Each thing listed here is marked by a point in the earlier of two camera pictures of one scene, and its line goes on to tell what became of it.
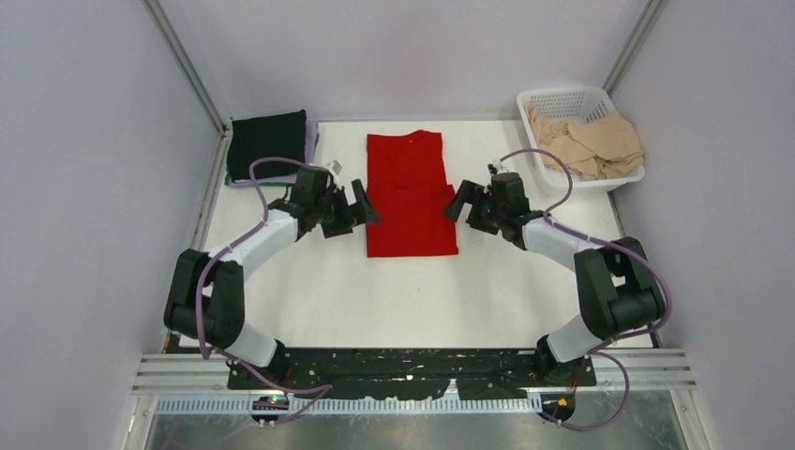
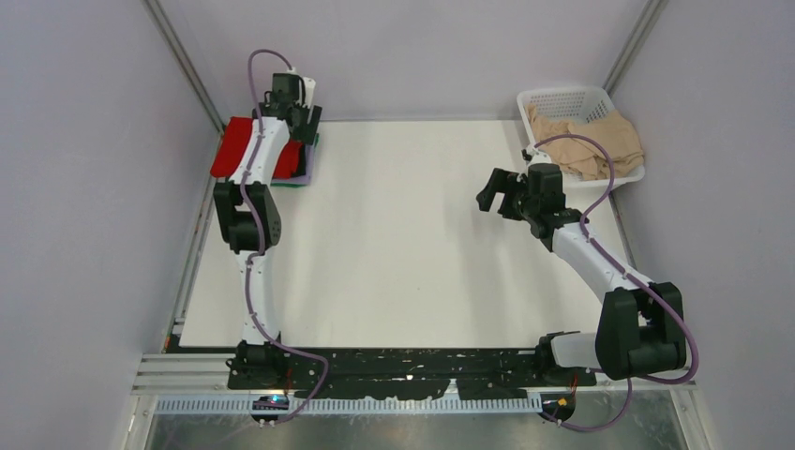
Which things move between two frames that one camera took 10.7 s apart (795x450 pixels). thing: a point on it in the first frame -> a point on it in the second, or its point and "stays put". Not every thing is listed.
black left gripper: (361, 210) -> (312, 117)
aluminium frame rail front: (618, 369) stays put
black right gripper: (468, 192) -> (505, 182)
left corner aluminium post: (187, 65) stays put
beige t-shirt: (599, 149) stays put
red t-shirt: (407, 184) -> (234, 142)
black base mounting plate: (368, 374) stays put
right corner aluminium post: (627, 56) stays put
